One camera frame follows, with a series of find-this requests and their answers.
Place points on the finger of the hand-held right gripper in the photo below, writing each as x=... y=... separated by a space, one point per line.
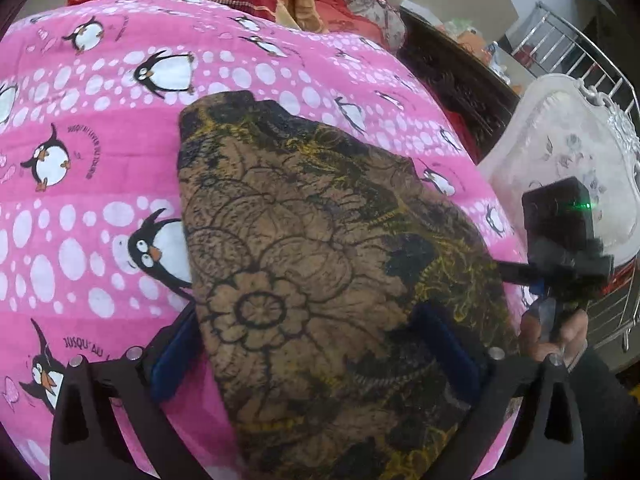
x=517 y=272

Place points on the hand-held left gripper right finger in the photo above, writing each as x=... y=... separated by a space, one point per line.
x=447 y=355

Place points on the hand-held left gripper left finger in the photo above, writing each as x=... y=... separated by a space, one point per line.
x=172 y=365

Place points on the brown floral patterned garment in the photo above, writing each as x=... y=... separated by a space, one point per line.
x=300 y=260

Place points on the person's right forearm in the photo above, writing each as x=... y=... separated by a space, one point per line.
x=610 y=410

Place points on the person's right hand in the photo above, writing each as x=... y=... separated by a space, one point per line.
x=532 y=330

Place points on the white ornate chair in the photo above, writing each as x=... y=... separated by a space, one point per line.
x=560 y=130

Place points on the pink penguin print blanket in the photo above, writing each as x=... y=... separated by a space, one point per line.
x=90 y=240

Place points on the dark wooden headboard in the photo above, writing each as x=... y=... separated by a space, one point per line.
x=450 y=85

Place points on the pile of assorted packets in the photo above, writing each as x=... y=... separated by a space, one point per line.
x=475 y=45

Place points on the grey floral pillow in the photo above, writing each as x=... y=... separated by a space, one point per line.
x=360 y=0

